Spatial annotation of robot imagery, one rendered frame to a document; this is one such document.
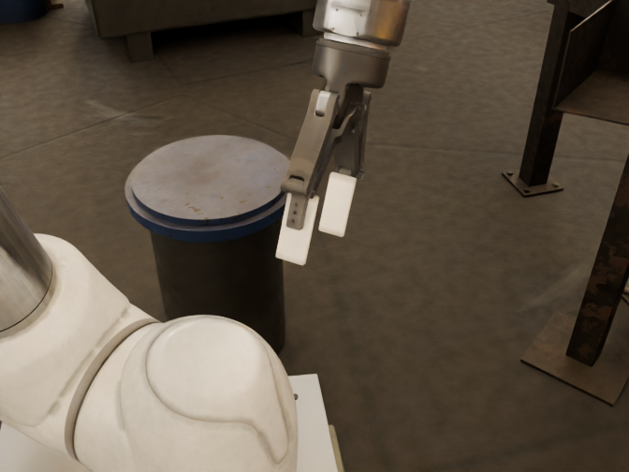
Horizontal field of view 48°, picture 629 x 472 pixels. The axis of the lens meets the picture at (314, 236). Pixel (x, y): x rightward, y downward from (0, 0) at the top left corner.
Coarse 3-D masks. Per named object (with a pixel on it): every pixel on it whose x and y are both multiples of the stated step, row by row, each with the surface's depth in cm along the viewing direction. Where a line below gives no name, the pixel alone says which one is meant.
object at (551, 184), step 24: (552, 24) 179; (576, 24) 175; (552, 48) 181; (552, 72) 183; (552, 96) 187; (552, 120) 191; (528, 144) 200; (552, 144) 197; (528, 168) 202; (528, 192) 201; (624, 288) 167
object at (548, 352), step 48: (624, 0) 122; (576, 48) 115; (624, 48) 125; (576, 96) 121; (624, 96) 120; (624, 192) 125; (624, 240) 129; (576, 336) 147; (576, 384) 145; (624, 384) 145
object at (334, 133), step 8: (352, 104) 69; (352, 112) 69; (344, 120) 68; (352, 120) 69; (344, 128) 68; (336, 136) 68; (344, 136) 69; (328, 144) 67; (336, 144) 68; (328, 152) 67; (328, 160) 67; (320, 168) 66; (296, 176) 66; (320, 176) 66; (288, 192) 66; (312, 192) 65
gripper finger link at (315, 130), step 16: (336, 96) 64; (304, 128) 65; (320, 128) 64; (304, 144) 64; (320, 144) 64; (304, 160) 64; (320, 160) 65; (288, 176) 64; (304, 176) 64; (304, 192) 63
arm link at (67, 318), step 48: (0, 192) 53; (0, 240) 53; (48, 240) 65; (0, 288) 55; (48, 288) 60; (96, 288) 65; (0, 336) 59; (48, 336) 60; (96, 336) 64; (0, 384) 60; (48, 384) 62; (48, 432) 65
